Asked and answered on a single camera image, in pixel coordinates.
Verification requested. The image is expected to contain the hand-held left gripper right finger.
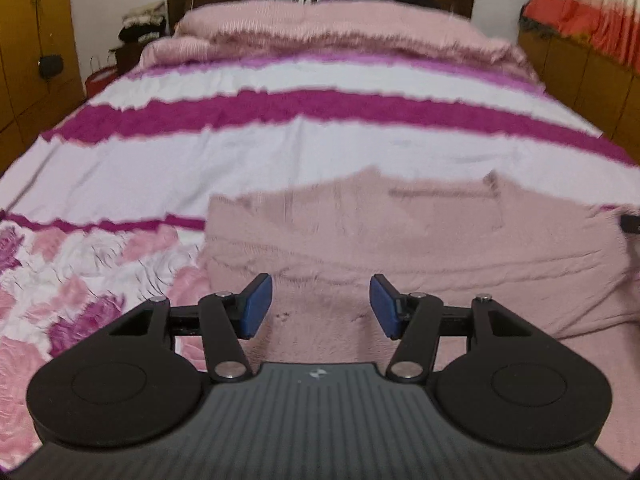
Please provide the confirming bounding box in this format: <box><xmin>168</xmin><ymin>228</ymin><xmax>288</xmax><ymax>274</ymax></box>
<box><xmin>369</xmin><ymin>273</ymin><xmax>544</xmax><ymax>382</ymax></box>

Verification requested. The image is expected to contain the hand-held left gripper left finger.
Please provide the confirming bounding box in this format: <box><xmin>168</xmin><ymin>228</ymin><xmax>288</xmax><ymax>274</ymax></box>
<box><xmin>107</xmin><ymin>273</ymin><xmax>274</xmax><ymax>384</ymax></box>

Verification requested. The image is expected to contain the pink knit cardigan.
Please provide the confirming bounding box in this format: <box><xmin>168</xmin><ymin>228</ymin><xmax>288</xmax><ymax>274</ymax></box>
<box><xmin>199</xmin><ymin>166</ymin><xmax>640</xmax><ymax>356</ymax></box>

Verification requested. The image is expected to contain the pile of clothes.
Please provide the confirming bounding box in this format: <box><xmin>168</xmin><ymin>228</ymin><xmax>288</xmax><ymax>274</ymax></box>
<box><xmin>119</xmin><ymin>1</ymin><xmax>169</xmax><ymax>44</ymax></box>

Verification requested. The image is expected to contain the brown wooden cabinet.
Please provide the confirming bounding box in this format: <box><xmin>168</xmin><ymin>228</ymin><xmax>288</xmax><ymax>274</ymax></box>
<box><xmin>517</xmin><ymin>27</ymin><xmax>640</xmax><ymax>163</ymax></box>

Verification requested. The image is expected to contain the floral striped bed sheet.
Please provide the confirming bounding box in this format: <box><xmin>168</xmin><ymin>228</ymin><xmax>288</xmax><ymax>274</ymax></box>
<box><xmin>0</xmin><ymin>45</ymin><xmax>640</xmax><ymax>466</ymax></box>

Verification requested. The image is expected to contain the orange curtain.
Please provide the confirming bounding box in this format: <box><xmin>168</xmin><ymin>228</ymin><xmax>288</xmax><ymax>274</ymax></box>
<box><xmin>522</xmin><ymin>0</ymin><xmax>640</xmax><ymax>68</ymax></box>

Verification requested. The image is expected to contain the red shopping bag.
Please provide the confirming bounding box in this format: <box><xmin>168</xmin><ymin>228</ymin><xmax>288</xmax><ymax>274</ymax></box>
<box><xmin>84</xmin><ymin>54</ymin><xmax>121</xmax><ymax>99</ymax></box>

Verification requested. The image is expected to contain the dark wooden nightstand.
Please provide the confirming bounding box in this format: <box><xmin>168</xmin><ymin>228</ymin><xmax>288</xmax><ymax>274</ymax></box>
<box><xmin>109</xmin><ymin>41</ymin><xmax>148</xmax><ymax>77</ymax></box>

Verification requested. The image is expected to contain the pink checked quilt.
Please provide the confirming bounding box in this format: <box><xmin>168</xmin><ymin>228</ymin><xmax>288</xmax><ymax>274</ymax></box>
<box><xmin>139</xmin><ymin>0</ymin><xmax>543</xmax><ymax>92</ymax></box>

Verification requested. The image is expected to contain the small black bag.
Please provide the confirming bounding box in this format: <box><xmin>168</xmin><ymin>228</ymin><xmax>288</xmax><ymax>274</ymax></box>
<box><xmin>38</xmin><ymin>54</ymin><xmax>65</xmax><ymax>81</ymax></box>

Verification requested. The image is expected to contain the yellow wooden wardrobe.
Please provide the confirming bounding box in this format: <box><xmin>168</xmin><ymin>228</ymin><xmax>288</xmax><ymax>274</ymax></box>
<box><xmin>0</xmin><ymin>0</ymin><xmax>86</xmax><ymax>161</ymax></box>

